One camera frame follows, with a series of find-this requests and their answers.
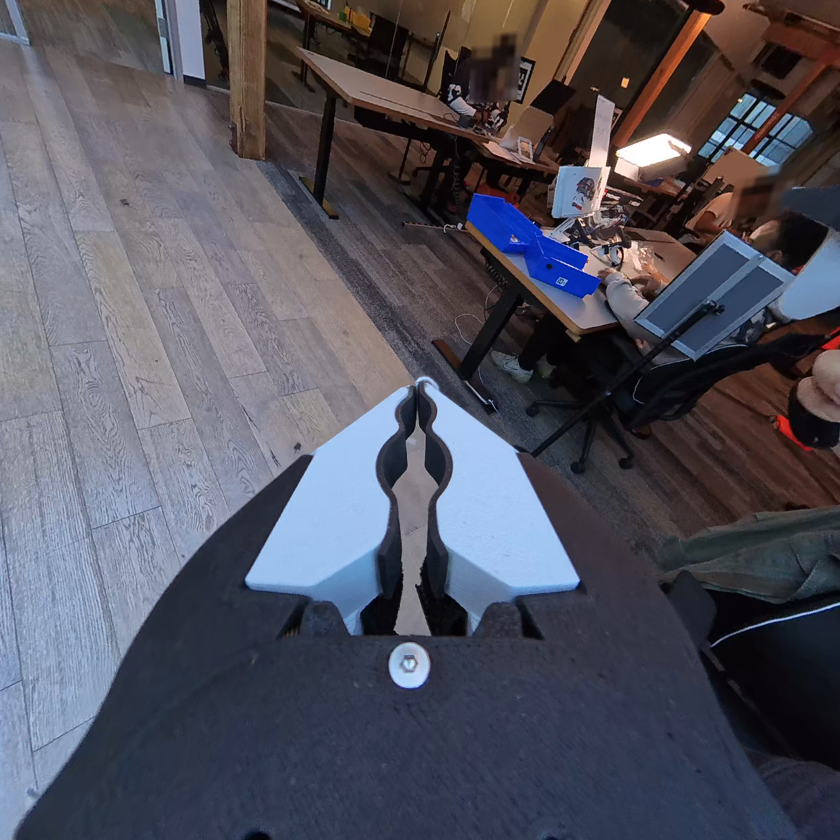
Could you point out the orange wooden post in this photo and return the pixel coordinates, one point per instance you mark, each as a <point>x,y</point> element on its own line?
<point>663,72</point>

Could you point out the black bag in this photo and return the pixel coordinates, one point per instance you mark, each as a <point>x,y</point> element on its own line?
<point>774,669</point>

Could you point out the light wooden post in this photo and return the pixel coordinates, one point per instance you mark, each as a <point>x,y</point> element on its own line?
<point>246,79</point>

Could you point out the light panel lamp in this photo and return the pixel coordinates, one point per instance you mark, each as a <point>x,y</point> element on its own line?
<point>653,149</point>

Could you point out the wooden-top desk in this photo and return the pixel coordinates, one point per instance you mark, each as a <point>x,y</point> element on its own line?
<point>380,92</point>

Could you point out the beige black round object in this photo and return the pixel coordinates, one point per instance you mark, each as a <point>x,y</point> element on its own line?
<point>817,394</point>

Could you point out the black laptop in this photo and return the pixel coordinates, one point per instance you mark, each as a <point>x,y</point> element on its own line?
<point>551,97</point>

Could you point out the black tripod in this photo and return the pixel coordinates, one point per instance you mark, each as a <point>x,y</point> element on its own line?
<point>712,308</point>

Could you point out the black office chair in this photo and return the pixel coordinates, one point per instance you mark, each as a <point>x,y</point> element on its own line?
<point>689,387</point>

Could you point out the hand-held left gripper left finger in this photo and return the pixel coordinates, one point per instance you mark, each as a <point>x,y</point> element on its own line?
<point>328,525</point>

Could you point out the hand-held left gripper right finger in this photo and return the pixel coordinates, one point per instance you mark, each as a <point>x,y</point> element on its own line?
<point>499,525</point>

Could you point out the white-top desk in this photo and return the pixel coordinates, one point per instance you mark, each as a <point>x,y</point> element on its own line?
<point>584,315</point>

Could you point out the olive jacket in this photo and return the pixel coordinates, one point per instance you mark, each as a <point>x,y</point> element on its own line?
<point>754,551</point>

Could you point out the paned window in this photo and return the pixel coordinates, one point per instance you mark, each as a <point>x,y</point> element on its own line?
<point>754,131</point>

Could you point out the grey panel board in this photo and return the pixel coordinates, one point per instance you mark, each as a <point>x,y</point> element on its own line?
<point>709,295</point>

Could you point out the blue bin with label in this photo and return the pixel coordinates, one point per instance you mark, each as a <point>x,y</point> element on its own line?
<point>561,269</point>

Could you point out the white printed paper stand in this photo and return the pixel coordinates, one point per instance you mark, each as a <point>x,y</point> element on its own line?
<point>581,190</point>

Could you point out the white paper sign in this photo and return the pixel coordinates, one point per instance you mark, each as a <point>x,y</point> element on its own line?
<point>602,128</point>

